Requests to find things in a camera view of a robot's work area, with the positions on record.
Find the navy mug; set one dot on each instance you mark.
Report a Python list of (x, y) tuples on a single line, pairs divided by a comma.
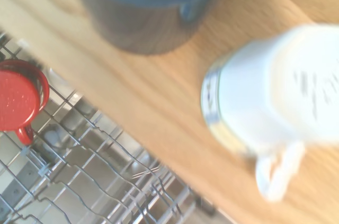
[(143, 22)]

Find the red mug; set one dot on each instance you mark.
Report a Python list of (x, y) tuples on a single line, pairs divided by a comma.
[(16, 97)]

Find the built-in dishwasher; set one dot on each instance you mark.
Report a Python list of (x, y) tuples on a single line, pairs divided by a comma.
[(16, 155)]

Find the white mug with patterned rim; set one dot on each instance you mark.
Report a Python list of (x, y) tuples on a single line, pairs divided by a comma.
[(254, 94)]

